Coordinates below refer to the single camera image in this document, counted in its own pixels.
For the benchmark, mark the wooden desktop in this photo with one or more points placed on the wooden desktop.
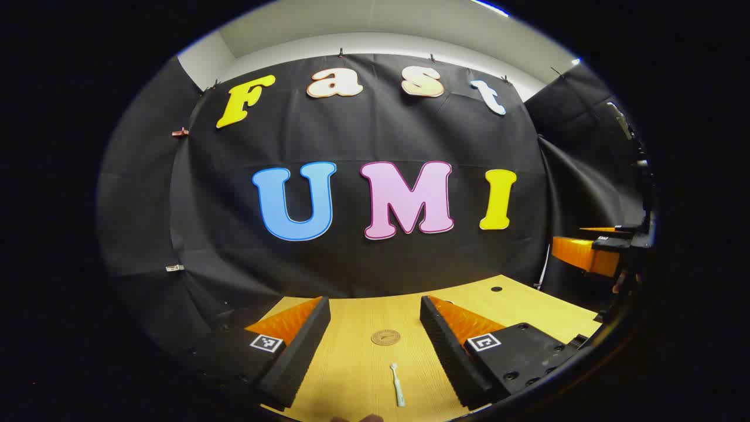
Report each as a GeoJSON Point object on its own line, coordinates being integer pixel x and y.
{"type": "Point", "coordinates": [363, 363]}

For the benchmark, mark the white clip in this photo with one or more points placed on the white clip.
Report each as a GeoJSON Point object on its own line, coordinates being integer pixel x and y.
{"type": "Point", "coordinates": [174, 268]}

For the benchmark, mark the pale green toothbrush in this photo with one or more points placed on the pale green toothbrush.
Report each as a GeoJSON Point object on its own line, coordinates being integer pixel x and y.
{"type": "Point", "coordinates": [398, 390]}

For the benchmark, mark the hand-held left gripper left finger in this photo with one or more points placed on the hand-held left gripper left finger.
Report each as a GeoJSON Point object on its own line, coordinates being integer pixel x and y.
{"type": "Point", "coordinates": [304, 346]}

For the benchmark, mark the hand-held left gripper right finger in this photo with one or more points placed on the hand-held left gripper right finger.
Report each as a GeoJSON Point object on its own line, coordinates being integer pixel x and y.
{"type": "Point", "coordinates": [451, 357]}

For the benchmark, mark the black backdrop cloth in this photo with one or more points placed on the black backdrop cloth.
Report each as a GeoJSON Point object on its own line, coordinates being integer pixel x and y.
{"type": "Point", "coordinates": [381, 135]}

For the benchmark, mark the round brown coaster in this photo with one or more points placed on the round brown coaster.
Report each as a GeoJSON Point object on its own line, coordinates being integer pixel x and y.
{"type": "Point", "coordinates": [385, 337]}

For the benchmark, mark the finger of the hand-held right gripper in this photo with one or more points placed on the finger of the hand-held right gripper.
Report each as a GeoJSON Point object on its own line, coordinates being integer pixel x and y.
{"type": "Point", "coordinates": [583, 253]}
{"type": "Point", "coordinates": [606, 230]}

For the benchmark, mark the red clip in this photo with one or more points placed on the red clip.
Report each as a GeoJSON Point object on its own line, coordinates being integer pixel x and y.
{"type": "Point", "coordinates": [180, 132]}

